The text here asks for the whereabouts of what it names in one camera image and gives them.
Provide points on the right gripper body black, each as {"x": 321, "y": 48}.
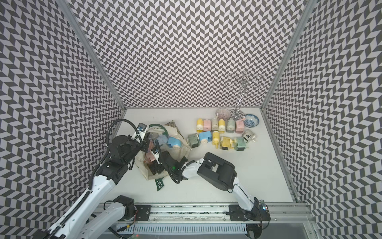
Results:
{"x": 169, "y": 170}

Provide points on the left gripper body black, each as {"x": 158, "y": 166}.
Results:
{"x": 135, "y": 150}

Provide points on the small pink sharpener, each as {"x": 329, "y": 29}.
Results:
{"x": 150, "y": 158}

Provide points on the cream canvas tote bag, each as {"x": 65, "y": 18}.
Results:
{"x": 169, "y": 129}

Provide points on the blue round pencil sharpener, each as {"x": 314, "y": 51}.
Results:
{"x": 205, "y": 137}

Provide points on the yellow block pencil sharpener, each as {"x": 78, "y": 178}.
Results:
{"x": 200, "y": 125}

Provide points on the pink rounded pencil sharpener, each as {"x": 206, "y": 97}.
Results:
{"x": 206, "y": 125}

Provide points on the white cartoon pencil sharpener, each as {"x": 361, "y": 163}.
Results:
{"x": 214, "y": 124}

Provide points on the small yellow black sharpener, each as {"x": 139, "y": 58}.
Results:
{"x": 226, "y": 143}

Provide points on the yellow round pencil sharpener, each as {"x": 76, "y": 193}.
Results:
{"x": 221, "y": 126}

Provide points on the mint green pencil sharpener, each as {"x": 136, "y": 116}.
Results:
{"x": 231, "y": 126}

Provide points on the green block pencil sharpener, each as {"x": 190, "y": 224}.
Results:
{"x": 239, "y": 144}

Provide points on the pink block pencil sharpener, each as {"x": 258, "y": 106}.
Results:
{"x": 240, "y": 126}

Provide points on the white grey pencil sharpener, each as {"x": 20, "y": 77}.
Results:
{"x": 249, "y": 136}

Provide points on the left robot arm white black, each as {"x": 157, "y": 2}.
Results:
{"x": 75, "y": 224}

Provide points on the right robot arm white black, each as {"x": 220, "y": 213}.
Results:
{"x": 221, "y": 174}

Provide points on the pale blue block sharpener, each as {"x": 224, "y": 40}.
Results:
{"x": 161, "y": 139}

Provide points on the pink ribbed bowl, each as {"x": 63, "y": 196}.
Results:
{"x": 223, "y": 113}

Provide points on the blue white patterned bowl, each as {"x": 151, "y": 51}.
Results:
{"x": 251, "y": 120}

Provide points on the silver jewelry tree stand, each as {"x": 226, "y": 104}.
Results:
{"x": 243, "y": 82}

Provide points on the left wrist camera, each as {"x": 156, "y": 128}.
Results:
{"x": 142, "y": 130}

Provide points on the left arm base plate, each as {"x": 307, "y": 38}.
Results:
{"x": 142, "y": 212}

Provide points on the aluminium mounting rail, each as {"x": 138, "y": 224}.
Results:
{"x": 215, "y": 213}

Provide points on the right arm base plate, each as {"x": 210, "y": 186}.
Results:
{"x": 256, "y": 214}

